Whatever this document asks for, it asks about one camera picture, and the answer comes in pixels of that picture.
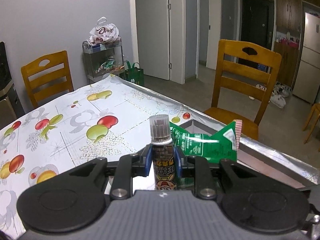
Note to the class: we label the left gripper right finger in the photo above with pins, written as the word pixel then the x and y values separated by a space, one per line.
pixel 194 174

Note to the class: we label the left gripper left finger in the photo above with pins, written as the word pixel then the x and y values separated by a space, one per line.
pixel 125 169

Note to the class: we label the green snack bag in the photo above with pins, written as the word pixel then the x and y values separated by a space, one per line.
pixel 224 144

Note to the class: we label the fruit print tablecloth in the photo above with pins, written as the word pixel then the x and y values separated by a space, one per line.
pixel 108 119

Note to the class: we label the grey cardboard tray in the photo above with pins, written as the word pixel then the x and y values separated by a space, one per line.
pixel 251 154

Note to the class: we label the near wooden chair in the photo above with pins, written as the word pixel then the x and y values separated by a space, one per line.
pixel 245 80

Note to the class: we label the wooden chair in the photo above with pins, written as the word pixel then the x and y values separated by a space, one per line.
pixel 47 76
pixel 245 80

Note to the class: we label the green shopping bag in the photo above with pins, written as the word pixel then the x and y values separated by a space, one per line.
pixel 133 73

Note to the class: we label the metal storage cart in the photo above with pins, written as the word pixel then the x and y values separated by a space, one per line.
pixel 103 59

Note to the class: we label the slippers on floor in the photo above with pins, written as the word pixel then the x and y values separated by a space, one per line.
pixel 279 94

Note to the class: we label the far wooden chair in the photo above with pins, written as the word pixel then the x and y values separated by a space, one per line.
pixel 47 76

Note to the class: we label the black water dispenser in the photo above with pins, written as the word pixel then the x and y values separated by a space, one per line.
pixel 10 105

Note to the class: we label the white Dove plastic bag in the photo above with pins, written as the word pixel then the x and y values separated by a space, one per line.
pixel 103 32

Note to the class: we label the white refrigerator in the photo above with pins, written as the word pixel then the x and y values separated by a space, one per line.
pixel 306 84

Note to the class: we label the white door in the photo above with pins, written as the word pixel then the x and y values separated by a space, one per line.
pixel 161 38

